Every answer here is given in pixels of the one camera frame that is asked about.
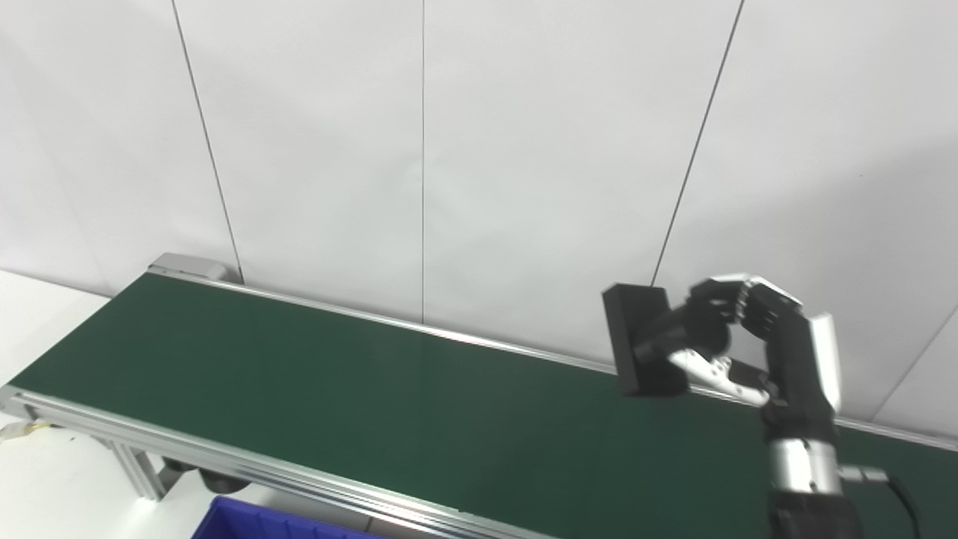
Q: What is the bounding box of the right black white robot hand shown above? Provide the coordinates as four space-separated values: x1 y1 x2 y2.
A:
668 274 843 442

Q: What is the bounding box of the black cylinder block part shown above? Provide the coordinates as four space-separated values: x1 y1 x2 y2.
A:
602 283 730 398

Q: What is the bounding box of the green conveyor belt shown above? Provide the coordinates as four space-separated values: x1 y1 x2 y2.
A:
0 262 958 539
9 273 958 539

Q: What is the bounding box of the blue bin with white parts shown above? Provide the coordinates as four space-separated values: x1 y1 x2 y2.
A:
191 494 390 539

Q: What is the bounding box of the black conveyor drive motor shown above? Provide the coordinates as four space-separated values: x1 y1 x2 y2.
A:
161 458 251 495

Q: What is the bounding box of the grey conveyor end housing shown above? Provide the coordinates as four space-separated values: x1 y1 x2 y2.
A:
147 252 227 283

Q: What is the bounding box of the aluminium conveyor leg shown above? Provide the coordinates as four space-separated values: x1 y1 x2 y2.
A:
111 440 167 501

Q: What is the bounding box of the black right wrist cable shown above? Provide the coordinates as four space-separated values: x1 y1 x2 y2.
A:
838 464 923 539

